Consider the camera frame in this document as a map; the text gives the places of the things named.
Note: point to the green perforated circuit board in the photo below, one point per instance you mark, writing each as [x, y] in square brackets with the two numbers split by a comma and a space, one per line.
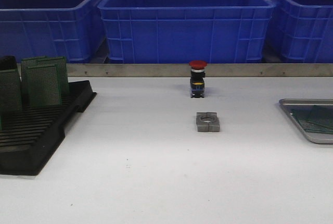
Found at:
[10, 91]
[301, 116]
[321, 116]
[43, 86]
[26, 62]
[61, 65]

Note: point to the black slotted board rack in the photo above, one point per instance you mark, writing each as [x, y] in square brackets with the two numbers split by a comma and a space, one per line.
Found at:
[30, 137]

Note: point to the silver metal tray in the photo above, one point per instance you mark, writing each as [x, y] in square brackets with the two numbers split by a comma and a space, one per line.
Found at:
[288, 104]

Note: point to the red emergency stop button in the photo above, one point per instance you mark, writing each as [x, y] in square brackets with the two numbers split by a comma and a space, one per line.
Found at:
[197, 78]

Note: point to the grey split clamp block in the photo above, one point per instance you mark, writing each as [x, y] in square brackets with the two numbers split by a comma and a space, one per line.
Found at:
[207, 122]

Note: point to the blue plastic bin centre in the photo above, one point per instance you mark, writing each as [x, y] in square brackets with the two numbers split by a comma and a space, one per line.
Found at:
[179, 31]

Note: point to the blue plastic bin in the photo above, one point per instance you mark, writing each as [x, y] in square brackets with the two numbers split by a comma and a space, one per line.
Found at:
[68, 28]
[179, 31]
[300, 31]

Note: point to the blue plastic bin left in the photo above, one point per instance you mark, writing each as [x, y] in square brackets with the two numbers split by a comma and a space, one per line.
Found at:
[68, 28]

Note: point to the blue plastic bin right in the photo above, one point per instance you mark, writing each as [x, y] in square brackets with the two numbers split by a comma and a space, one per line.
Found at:
[300, 31]

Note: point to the metal rail strip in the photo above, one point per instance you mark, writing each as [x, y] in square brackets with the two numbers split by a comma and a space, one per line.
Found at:
[212, 70]

